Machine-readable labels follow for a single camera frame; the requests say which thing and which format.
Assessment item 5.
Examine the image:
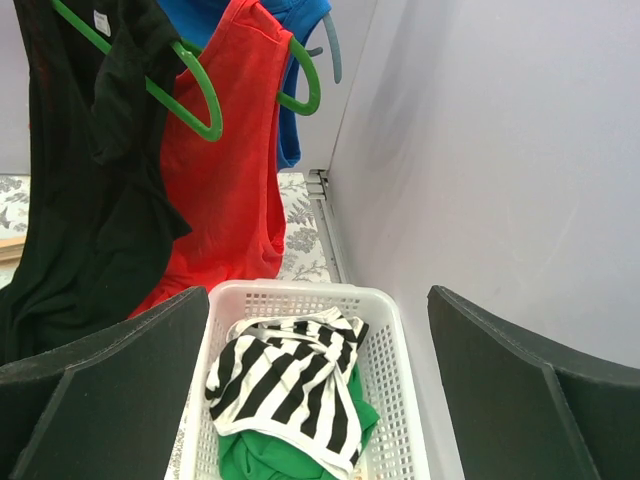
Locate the green hanger front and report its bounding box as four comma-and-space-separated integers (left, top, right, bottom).
49, 0, 224, 143

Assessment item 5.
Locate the white plastic basket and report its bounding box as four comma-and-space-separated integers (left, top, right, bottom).
166, 279, 430, 479

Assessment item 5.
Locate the wooden clothes rack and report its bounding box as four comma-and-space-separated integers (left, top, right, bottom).
0, 236, 26, 268

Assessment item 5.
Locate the green hanger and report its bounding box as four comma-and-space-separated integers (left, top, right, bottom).
171, 29, 321, 138
49, 0, 224, 143

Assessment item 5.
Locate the green hanger rear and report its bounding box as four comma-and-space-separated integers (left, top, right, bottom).
171, 29, 321, 138

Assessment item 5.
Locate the red tank top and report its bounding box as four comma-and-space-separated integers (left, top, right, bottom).
135, 1, 292, 313

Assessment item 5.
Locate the floral tablecloth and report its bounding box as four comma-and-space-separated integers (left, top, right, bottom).
1, 173, 330, 282

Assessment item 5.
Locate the green shirt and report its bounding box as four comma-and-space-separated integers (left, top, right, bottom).
218, 366, 380, 480

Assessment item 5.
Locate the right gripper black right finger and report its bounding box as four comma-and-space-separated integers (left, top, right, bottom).
428, 286, 639, 479

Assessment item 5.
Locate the blue tank top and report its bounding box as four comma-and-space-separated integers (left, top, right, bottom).
159, 0, 332, 171

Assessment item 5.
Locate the black white striped tank top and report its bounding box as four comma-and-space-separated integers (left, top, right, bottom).
205, 307, 369, 479

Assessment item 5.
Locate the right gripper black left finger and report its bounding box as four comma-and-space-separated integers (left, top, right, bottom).
1, 287, 209, 480

